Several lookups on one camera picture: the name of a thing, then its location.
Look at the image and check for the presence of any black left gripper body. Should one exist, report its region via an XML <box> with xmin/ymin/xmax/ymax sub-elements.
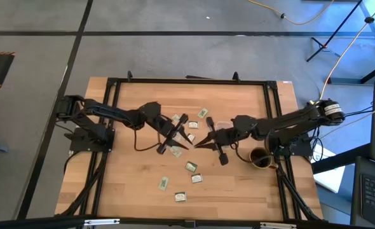
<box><xmin>156</xmin><ymin>113</ymin><xmax>189</xmax><ymax>155</ymax></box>

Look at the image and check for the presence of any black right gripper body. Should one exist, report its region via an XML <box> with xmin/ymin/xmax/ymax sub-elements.
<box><xmin>205</xmin><ymin>116</ymin><xmax>240</xmax><ymax>167</ymax></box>

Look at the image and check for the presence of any clear plastic bin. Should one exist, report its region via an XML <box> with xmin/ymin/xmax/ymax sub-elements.
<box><xmin>214</xmin><ymin>120</ymin><xmax>238</xmax><ymax>150</ymax></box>

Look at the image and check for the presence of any olive ceramic mug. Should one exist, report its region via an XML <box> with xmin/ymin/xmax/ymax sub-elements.
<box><xmin>249</xmin><ymin>146</ymin><xmax>279</xmax><ymax>170</ymax></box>

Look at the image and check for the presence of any black rig crossbeam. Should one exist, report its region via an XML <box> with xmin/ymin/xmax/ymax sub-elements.
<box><xmin>0</xmin><ymin>215</ymin><xmax>375</xmax><ymax>229</ymax></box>

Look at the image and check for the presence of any black right camera cable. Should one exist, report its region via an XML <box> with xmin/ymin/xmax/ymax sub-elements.
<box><xmin>233</xmin><ymin>141</ymin><xmax>256</xmax><ymax>164</ymax></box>

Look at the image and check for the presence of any black camera cable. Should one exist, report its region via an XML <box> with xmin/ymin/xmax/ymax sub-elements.
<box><xmin>233</xmin><ymin>141</ymin><xmax>256</xmax><ymax>164</ymax></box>
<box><xmin>132</xmin><ymin>126</ymin><xmax>163</xmax><ymax>153</ymax></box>

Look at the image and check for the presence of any black left camera cable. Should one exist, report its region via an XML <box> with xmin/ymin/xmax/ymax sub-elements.
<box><xmin>132</xmin><ymin>126</ymin><xmax>163</xmax><ymax>153</ymax></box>

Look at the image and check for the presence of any black aluminium table frame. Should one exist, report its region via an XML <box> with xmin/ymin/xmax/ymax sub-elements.
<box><xmin>54</xmin><ymin>70</ymin><xmax>327</xmax><ymax>223</ymax></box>

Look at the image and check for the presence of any yellow cable with bead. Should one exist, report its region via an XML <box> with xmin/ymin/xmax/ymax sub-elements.
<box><xmin>247</xmin><ymin>0</ymin><xmax>335</xmax><ymax>25</ymax></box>
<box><xmin>319</xmin><ymin>0</ymin><xmax>375</xmax><ymax>100</ymax></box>

